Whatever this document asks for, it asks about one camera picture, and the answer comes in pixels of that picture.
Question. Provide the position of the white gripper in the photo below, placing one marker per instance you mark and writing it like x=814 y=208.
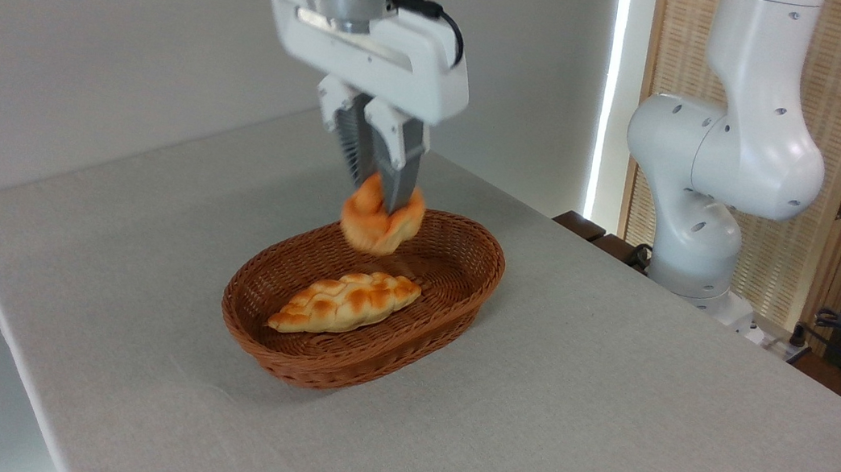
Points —
x=401 y=71

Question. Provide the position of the round orange bread bun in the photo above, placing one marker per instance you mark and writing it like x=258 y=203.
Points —
x=369 y=225

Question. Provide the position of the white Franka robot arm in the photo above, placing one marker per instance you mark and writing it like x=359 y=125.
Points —
x=741 y=148

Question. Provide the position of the brown wicker oval basket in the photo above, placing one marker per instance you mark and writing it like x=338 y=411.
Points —
x=438 y=287

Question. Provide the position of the long braided bread loaf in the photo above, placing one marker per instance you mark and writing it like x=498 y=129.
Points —
x=346 y=303

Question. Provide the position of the dark brown wooden block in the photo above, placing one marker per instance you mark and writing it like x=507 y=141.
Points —
x=580 y=225

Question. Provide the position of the grey tablecloth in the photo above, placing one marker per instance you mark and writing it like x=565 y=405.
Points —
x=607 y=423

